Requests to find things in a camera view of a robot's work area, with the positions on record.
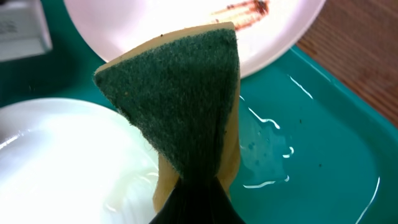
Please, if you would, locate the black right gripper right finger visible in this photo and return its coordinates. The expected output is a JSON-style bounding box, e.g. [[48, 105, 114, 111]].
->
[[197, 177, 245, 224]]

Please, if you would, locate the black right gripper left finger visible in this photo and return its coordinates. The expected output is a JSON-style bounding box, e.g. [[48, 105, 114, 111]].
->
[[149, 178, 197, 224]]

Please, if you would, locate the green yellow sponge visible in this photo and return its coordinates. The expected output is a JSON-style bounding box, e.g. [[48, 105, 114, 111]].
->
[[93, 22, 240, 212]]

